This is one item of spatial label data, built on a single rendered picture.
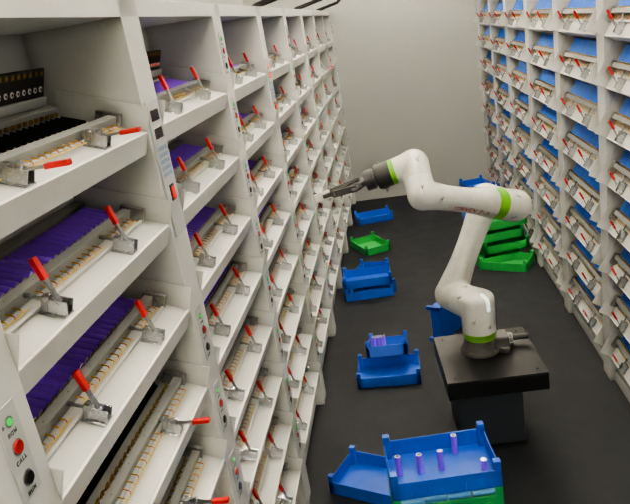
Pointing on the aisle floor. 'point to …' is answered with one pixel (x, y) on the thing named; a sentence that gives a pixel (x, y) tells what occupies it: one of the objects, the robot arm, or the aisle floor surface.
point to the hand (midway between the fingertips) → (323, 196)
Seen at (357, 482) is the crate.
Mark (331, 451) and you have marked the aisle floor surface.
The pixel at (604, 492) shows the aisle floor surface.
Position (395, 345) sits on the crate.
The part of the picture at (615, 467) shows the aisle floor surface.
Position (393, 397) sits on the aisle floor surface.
